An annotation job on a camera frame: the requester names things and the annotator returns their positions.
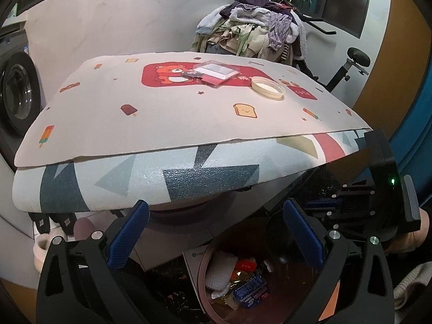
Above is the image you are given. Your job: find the pink fluffy slipper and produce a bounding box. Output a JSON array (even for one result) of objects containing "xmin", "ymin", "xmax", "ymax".
[{"xmin": 33, "ymin": 233, "xmax": 67, "ymax": 274}]

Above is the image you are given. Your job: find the black exercise bike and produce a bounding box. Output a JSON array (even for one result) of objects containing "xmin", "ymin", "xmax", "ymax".
[{"xmin": 280, "ymin": 0, "xmax": 371, "ymax": 92}]

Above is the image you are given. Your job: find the patterned play mat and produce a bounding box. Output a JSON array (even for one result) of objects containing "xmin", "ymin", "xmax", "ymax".
[{"xmin": 15, "ymin": 52, "xmax": 367, "ymax": 167}]

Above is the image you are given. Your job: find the brown round trash bin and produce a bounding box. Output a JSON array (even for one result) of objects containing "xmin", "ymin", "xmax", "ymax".
[{"xmin": 196, "ymin": 241, "xmax": 318, "ymax": 323}]

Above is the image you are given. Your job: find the white paper under bin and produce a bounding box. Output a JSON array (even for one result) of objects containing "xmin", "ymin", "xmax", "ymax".
[{"xmin": 182, "ymin": 244, "xmax": 214, "ymax": 298}]

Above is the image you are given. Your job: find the dark front-load washing machine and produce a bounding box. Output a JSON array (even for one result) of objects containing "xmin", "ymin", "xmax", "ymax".
[{"xmin": 0, "ymin": 23, "xmax": 42, "ymax": 170}]

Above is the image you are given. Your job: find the grey knit sleeve forearm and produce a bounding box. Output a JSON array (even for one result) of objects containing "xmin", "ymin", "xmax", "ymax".
[{"xmin": 393, "ymin": 262, "xmax": 432, "ymax": 310}]

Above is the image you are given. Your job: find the blue white carton box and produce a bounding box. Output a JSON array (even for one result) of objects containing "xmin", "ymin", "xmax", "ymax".
[{"xmin": 233, "ymin": 276, "xmax": 269, "ymax": 309}]

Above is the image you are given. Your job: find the right hand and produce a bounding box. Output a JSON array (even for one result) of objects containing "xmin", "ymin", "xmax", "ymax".
[{"xmin": 385, "ymin": 208, "xmax": 430, "ymax": 253}]

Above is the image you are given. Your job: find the clear red plastic package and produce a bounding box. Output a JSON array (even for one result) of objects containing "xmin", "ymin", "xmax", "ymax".
[{"xmin": 182, "ymin": 61, "xmax": 240, "ymax": 88}]

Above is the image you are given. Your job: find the red cardboard box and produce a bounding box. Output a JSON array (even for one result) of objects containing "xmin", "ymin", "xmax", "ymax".
[{"xmin": 234, "ymin": 259, "xmax": 257, "ymax": 274}]

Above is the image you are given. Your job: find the pile of clothes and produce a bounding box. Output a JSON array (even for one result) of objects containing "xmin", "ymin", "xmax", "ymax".
[{"xmin": 191, "ymin": 0, "xmax": 308, "ymax": 67}]

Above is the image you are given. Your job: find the white foam net bag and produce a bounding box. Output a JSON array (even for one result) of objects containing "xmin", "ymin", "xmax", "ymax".
[{"xmin": 204, "ymin": 252, "xmax": 238, "ymax": 299}]

